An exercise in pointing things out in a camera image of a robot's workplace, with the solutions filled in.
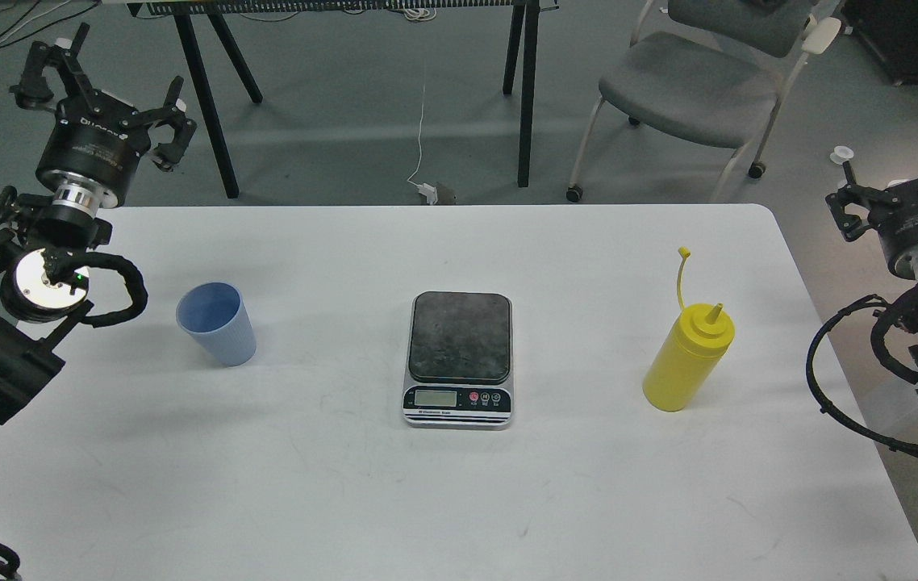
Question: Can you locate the small white spool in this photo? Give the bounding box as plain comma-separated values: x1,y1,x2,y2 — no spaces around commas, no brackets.
828,144,856,166

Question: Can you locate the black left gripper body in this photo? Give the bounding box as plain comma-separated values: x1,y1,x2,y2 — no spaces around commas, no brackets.
35,91,145,208

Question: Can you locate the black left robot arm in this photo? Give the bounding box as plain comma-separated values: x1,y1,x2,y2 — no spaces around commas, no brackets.
0,23,196,425

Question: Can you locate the black trestle table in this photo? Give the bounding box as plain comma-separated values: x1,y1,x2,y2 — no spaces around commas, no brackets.
127,0,561,199

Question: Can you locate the white cable with plug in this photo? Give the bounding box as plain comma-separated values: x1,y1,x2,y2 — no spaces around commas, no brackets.
407,61,440,207

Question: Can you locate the blue ribbed plastic cup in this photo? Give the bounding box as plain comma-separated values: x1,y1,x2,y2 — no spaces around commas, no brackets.
175,281,257,367

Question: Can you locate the grey office chair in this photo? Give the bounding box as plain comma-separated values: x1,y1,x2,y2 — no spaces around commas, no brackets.
565,1,842,203

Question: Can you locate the yellow squeeze bottle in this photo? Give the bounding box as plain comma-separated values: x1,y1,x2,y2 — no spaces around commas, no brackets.
642,246,736,412

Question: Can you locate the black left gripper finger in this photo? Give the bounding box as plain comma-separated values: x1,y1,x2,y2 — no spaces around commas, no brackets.
135,76,198,173
9,22,97,111

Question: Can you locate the digital kitchen scale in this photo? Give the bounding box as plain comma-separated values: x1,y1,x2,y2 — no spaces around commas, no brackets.
401,291,515,429

